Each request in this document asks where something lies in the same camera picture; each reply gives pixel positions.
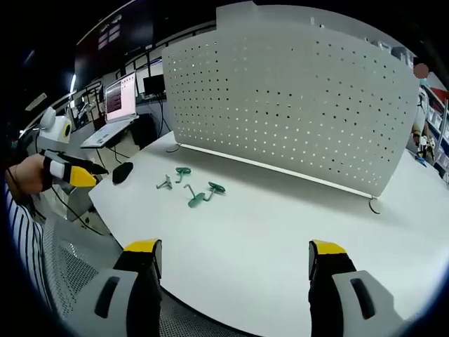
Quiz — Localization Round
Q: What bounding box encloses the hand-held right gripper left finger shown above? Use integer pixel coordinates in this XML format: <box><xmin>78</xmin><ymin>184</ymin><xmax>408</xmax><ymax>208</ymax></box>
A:
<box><xmin>66</xmin><ymin>238</ymin><xmax>163</xmax><ymax>337</ymax></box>

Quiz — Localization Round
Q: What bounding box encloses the open silver laptop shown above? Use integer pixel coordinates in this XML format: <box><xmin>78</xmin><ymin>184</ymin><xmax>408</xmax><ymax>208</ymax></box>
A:
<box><xmin>80</xmin><ymin>70</ymin><xmax>140</xmax><ymax>149</ymax></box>

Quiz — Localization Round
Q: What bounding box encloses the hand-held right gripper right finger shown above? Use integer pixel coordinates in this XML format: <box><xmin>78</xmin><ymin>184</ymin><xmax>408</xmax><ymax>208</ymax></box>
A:
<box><xmin>307</xmin><ymin>239</ymin><xmax>415</xmax><ymax>337</ymax></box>

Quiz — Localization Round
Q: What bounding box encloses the black computer monitor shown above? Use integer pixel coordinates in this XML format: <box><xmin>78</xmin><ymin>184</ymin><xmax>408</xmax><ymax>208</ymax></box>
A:
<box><xmin>142</xmin><ymin>74</ymin><xmax>166</xmax><ymax>98</ymax></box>

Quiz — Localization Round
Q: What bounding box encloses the white perforated mounting plate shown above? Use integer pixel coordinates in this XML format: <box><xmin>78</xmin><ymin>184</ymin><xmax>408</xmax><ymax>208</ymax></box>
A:
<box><xmin>161</xmin><ymin>1</ymin><xmax>421</xmax><ymax>216</ymax></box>

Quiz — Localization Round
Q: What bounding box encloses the storage shelf with bins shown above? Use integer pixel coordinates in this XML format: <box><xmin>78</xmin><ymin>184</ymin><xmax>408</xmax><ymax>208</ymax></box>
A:
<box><xmin>424</xmin><ymin>87</ymin><xmax>449</xmax><ymax>173</ymax></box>

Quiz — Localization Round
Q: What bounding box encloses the black computer mouse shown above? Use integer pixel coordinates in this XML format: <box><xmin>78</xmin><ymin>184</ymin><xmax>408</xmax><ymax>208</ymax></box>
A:
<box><xmin>112</xmin><ymin>161</ymin><xmax>135</xmax><ymax>184</ymax></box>

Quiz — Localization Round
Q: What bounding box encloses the grey-green hook assembly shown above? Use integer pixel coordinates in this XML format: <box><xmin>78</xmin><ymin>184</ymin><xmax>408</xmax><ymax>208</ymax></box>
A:
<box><xmin>156</xmin><ymin>173</ymin><xmax>173</xmax><ymax>191</ymax></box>

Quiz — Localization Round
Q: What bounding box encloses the grey mesh chair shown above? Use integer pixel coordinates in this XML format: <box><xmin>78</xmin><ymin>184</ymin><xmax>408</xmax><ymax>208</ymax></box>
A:
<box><xmin>41</xmin><ymin>213</ymin><xmax>253</xmax><ymax>337</ymax></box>

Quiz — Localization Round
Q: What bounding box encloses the person's left hand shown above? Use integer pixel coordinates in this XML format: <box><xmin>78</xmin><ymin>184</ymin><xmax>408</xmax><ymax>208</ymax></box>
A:
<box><xmin>6</xmin><ymin>153</ymin><xmax>47</xmax><ymax>196</ymax></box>

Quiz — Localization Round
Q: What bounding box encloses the green hook assembly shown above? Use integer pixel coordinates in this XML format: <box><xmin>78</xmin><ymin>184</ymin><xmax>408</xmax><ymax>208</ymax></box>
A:
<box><xmin>175</xmin><ymin>166</ymin><xmax>193</xmax><ymax>184</ymax></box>
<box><xmin>184</xmin><ymin>183</ymin><xmax>207</xmax><ymax>209</ymax></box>
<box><xmin>204</xmin><ymin>181</ymin><xmax>227</xmax><ymax>203</ymax></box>

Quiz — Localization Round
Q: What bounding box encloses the black cable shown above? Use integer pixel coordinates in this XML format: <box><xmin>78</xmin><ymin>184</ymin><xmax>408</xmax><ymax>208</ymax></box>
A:
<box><xmin>48</xmin><ymin>185</ymin><xmax>108</xmax><ymax>237</ymax></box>

